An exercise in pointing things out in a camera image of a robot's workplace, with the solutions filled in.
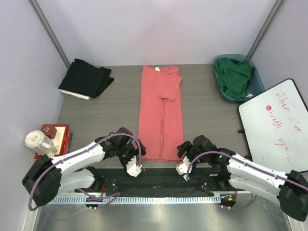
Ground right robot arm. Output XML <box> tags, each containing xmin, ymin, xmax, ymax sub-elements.
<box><xmin>176</xmin><ymin>135</ymin><xmax>308</xmax><ymax>221</ymax></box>

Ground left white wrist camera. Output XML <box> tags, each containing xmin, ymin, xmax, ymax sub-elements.
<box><xmin>126</xmin><ymin>156</ymin><xmax>142</xmax><ymax>177</ymax></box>

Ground red t shirt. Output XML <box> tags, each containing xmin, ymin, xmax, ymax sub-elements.
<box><xmin>138</xmin><ymin>65</ymin><xmax>184</xmax><ymax>161</ymax></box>

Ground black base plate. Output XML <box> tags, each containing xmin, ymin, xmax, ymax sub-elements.
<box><xmin>74</xmin><ymin>167</ymin><xmax>246</xmax><ymax>193</ymax></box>

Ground white whiteboard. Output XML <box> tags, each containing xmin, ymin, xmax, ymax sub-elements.
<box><xmin>238</xmin><ymin>79</ymin><xmax>308</xmax><ymax>172</ymax></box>

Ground white folded t shirt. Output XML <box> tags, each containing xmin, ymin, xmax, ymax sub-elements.
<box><xmin>59</xmin><ymin>89</ymin><xmax>90</xmax><ymax>100</ymax></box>

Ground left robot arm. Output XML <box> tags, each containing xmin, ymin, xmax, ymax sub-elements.
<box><xmin>22</xmin><ymin>127</ymin><xmax>146</xmax><ymax>211</ymax></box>

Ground blue plastic bin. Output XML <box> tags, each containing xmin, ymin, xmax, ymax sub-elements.
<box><xmin>213</xmin><ymin>54</ymin><xmax>264</xmax><ymax>103</ymax></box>

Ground left aluminium corner post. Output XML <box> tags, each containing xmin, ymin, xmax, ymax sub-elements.
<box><xmin>28</xmin><ymin>0</ymin><xmax>70</xmax><ymax>69</ymax></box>

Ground green t shirt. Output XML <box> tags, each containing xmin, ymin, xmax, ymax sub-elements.
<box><xmin>214</xmin><ymin>57</ymin><xmax>253</xmax><ymax>100</ymax></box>

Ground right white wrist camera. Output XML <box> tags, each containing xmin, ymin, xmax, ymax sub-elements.
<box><xmin>175</xmin><ymin>157</ymin><xmax>192</xmax><ymax>181</ymax></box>

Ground small red box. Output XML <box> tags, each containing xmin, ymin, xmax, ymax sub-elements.
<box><xmin>40</xmin><ymin>124</ymin><xmax>57</xmax><ymax>139</ymax></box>

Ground clear plastic jar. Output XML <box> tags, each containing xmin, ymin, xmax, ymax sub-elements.
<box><xmin>24</xmin><ymin>130</ymin><xmax>57</xmax><ymax>155</ymax></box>

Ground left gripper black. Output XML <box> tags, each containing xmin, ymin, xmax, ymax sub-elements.
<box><xmin>116</xmin><ymin>140</ymin><xmax>146</xmax><ymax>168</ymax></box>

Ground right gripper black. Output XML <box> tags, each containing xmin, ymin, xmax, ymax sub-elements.
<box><xmin>177</xmin><ymin>141</ymin><xmax>210</xmax><ymax>174</ymax></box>

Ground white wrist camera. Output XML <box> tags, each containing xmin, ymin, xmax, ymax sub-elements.
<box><xmin>126</xmin><ymin>156</ymin><xmax>142</xmax><ymax>177</ymax></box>
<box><xmin>175</xmin><ymin>157</ymin><xmax>192</xmax><ymax>181</ymax></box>

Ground right aluminium corner post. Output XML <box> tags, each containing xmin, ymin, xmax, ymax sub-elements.
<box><xmin>247</xmin><ymin>0</ymin><xmax>286</xmax><ymax>59</ymax></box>

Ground stack of books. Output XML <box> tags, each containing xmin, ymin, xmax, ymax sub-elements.
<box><xmin>49</xmin><ymin>124</ymin><xmax>73</xmax><ymax>157</ymax></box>

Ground aluminium corner post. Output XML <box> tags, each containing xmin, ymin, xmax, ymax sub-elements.
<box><xmin>247</xmin><ymin>0</ymin><xmax>286</xmax><ymax>59</ymax></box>
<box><xmin>28</xmin><ymin>0</ymin><xmax>70</xmax><ymax>69</ymax></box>

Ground black folded t shirt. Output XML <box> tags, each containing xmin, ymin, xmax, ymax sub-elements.
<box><xmin>58</xmin><ymin>59</ymin><xmax>114</xmax><ymax>98</ymax></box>

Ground aluminium rail frame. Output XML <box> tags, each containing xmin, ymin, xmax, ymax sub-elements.
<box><xmin>21</xmin><ymin>175</ymin><xmax>301</xmax><ymax>231</ymax></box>

